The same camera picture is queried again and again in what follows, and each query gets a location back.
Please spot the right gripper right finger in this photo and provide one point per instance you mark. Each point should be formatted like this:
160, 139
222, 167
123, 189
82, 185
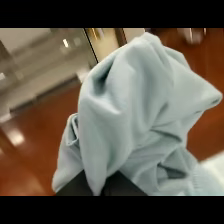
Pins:
121, 186

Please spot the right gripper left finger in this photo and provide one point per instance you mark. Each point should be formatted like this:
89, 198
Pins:
75, 186

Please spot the pale blue shirt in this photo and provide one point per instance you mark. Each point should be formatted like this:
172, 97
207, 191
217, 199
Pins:
133, 110

